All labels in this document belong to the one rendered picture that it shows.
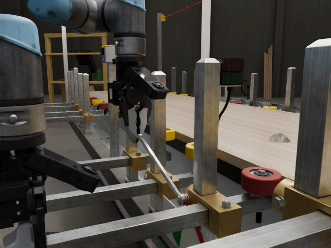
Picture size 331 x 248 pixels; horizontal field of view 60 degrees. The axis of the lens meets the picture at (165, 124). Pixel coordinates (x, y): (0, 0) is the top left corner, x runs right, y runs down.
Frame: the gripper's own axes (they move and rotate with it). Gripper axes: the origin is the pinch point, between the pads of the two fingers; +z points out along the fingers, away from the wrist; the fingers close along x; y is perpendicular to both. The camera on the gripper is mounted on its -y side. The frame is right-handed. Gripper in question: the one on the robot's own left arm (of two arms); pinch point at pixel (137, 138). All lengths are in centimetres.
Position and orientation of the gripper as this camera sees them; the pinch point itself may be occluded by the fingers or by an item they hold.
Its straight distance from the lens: 72.1
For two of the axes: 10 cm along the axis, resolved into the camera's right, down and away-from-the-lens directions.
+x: -7.2, 1.2, -6.9
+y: -7.0, -1.3, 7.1
